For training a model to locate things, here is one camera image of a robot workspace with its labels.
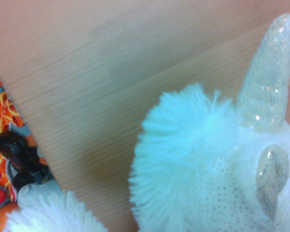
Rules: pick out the white unicorn plush toy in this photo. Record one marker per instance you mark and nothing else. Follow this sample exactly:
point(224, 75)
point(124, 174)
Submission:
point(207, 174)

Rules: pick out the black plastic toy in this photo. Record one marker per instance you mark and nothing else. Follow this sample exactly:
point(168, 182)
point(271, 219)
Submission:
point(21, 157)

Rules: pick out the orange flame pattern plush toy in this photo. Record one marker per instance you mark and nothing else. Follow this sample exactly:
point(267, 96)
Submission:
point(3, 111)

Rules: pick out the orange ball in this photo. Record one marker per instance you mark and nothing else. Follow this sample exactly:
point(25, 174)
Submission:
point(3, 216)

